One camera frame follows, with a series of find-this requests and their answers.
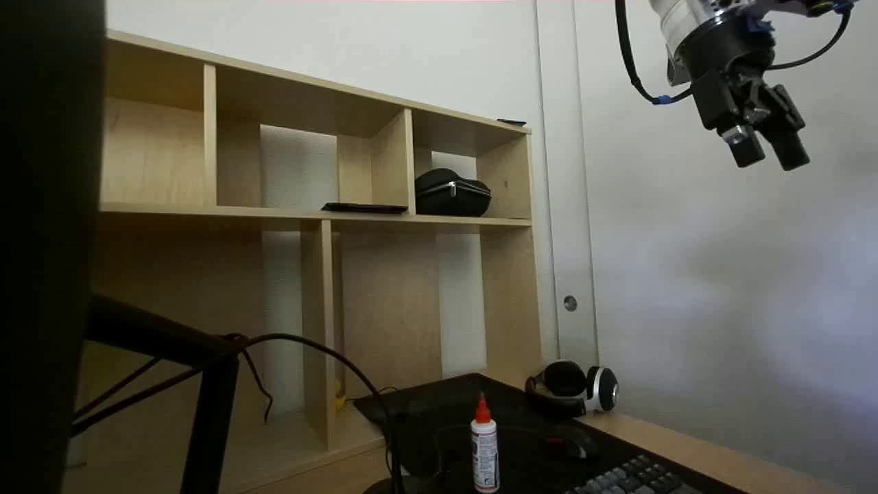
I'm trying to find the black zip case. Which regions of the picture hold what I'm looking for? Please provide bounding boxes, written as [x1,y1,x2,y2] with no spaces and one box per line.
[416,169,494,220]

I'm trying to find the black and silver headphones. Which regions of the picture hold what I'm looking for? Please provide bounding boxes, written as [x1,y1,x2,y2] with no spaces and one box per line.
[524,359,623,421]

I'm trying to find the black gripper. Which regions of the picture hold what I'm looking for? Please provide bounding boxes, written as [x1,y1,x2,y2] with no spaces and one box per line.
[678,18,812,174]

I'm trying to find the black desk mat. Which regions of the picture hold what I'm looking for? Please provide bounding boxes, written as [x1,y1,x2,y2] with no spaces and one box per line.
[351,370,750,494]

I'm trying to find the black metal stand frame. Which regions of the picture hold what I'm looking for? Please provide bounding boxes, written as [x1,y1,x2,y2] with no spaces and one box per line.
[69,291,243,494]

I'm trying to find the dark monitor edge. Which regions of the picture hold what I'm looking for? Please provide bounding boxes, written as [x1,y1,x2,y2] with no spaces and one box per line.
[0,0,108,494]

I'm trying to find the white glue bottle, orange cap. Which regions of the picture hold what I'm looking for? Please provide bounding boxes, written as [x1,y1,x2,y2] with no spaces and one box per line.
[471,392,503,494]

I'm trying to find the grey mechanical keyboard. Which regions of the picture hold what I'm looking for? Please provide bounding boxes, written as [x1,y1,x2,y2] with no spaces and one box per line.
[567,454,709,494]

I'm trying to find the black cable on round base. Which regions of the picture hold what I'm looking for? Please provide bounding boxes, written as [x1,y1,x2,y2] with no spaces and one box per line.
[218,331,409,494]

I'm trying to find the light wooden shelf unit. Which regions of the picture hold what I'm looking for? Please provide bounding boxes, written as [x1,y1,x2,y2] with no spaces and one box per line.
[77,27,543,494]

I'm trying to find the flat black tablet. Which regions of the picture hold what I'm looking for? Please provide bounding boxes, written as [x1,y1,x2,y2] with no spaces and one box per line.
[321,200,412,217]

